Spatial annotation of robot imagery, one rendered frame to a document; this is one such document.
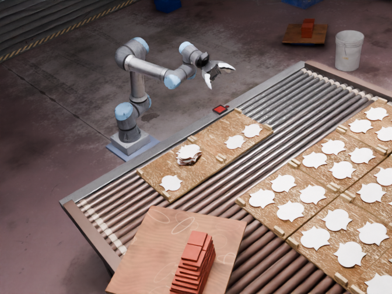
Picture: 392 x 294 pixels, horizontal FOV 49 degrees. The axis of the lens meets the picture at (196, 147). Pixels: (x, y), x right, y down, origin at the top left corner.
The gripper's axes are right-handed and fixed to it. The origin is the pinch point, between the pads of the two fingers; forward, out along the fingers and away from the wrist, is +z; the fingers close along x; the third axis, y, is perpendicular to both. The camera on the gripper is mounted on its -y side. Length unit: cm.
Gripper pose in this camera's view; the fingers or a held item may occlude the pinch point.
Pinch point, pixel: (223, 78)
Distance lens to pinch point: 210.1
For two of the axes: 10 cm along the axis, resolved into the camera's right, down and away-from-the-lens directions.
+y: 2.9, 4.8, 8.3
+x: -7.7, 6.4, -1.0
